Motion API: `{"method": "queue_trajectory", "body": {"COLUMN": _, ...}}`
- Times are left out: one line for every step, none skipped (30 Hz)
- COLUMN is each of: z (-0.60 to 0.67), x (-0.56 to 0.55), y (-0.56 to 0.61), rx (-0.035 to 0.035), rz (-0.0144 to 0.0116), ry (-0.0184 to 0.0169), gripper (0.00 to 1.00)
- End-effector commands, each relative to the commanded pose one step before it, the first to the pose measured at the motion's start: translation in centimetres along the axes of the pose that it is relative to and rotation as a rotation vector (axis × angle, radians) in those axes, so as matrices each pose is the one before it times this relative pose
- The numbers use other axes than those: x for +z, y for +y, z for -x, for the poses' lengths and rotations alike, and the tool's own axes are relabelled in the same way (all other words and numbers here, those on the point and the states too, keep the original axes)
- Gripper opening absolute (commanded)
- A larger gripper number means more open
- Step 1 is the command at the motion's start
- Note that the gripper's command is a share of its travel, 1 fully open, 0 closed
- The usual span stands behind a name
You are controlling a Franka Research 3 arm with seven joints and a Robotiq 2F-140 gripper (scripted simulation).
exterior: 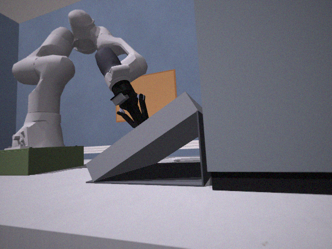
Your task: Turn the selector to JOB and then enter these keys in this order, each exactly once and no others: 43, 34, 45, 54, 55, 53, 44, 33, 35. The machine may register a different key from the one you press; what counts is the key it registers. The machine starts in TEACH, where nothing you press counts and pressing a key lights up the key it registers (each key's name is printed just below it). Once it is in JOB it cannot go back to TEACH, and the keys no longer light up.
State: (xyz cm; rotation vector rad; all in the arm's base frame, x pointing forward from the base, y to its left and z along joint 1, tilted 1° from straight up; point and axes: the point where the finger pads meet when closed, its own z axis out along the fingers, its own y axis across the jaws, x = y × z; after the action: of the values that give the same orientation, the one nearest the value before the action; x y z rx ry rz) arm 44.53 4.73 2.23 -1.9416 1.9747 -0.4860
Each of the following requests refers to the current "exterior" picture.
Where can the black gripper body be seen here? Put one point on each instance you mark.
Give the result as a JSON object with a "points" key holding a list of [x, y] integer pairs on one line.
{"points": [[125, 85]]}

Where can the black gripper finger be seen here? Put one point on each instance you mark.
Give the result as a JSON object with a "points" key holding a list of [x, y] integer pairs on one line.
{"points": [[143, 115], [125, 116]]}

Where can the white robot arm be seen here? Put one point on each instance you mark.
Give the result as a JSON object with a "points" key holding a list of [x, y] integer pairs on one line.
{"points": [[50, 69]]}

